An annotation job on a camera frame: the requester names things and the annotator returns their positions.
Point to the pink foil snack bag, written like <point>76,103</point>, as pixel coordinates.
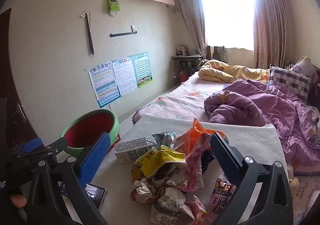
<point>192,172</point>

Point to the yellow quilt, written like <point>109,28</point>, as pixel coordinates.
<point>225,71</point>

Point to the smartphone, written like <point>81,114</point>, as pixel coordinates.
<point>96,195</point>

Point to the crumpled pink wrapper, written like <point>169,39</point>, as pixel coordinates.
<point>197,208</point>

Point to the white milk carton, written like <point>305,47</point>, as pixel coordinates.
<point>130,151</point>

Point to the black angled wall bracket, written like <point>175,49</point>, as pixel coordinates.
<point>88,32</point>

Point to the brown patterned wrapper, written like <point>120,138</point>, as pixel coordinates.
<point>162,168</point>

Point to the patterned curtain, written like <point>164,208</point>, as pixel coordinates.
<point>270,27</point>
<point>190,15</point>

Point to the person's left hand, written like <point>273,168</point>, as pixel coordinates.
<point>17,200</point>

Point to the black wall rail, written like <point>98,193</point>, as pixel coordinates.
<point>122,34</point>

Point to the small red bin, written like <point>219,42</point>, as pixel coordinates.
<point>184,76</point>

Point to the white wall socket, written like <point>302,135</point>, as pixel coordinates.
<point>112,105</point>

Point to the pink floral pillow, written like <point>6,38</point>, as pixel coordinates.
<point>305,65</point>

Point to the yellow snack wrapper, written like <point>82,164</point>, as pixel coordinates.
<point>160,158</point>

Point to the patterned pink bed sheet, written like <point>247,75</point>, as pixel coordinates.
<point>180,100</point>

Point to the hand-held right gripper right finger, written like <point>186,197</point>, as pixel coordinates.
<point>225,156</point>

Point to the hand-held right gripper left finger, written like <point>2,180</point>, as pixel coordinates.
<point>96,160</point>

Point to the dark wooden door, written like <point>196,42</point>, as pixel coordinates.
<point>7,65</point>

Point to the bright window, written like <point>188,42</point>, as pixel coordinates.
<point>227,15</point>

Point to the green chart wall poster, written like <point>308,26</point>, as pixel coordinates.
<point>141,70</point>

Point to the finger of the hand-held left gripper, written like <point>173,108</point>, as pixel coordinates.
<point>58,143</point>
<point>32,143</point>

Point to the blue chart wall poster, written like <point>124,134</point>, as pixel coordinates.
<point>105,85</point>

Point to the pink printed blanket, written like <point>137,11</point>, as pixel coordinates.
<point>303,190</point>

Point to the purple quilt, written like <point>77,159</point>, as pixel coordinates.
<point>262,105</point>

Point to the red white drink pouch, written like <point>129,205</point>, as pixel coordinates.
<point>221,197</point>

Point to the crumpled brown white wrapper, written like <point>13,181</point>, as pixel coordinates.
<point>143,191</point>

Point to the orange snack bag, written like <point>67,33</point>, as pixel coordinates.
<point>197,132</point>

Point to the small picture frame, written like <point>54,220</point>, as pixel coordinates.
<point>181,50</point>

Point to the floral paper wrapper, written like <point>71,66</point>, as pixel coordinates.
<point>165,208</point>

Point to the green wall pouch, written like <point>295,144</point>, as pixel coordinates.
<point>113,2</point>

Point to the checked pillow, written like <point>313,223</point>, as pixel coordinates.
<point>290,80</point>

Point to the white chart wall poster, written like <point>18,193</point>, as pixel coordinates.
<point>123,75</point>

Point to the silver foil wrapper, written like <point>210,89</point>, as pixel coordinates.
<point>162,138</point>

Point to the dark side table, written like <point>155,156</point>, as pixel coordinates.
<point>186,57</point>

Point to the green basin with red inside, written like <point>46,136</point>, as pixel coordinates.
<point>85,125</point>

